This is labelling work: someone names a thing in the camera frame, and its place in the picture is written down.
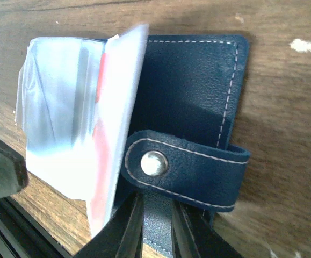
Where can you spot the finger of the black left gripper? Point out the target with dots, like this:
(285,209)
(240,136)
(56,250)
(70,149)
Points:
(13,171)

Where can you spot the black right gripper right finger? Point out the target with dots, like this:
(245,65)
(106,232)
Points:
(193,237)

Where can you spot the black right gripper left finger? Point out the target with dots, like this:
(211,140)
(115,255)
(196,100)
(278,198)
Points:
(122,236)

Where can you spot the blue leather card holder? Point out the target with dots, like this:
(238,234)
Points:
(177,101)

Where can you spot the black front frame rail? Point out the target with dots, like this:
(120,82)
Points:
(22,236)

